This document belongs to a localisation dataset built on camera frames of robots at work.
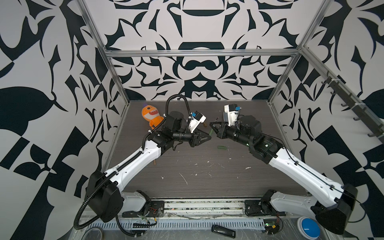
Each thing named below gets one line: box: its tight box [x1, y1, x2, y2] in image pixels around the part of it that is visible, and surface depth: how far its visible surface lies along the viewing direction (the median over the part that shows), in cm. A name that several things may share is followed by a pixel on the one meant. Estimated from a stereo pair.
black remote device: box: [211, 224, 236, 239], surface depth 68 cm
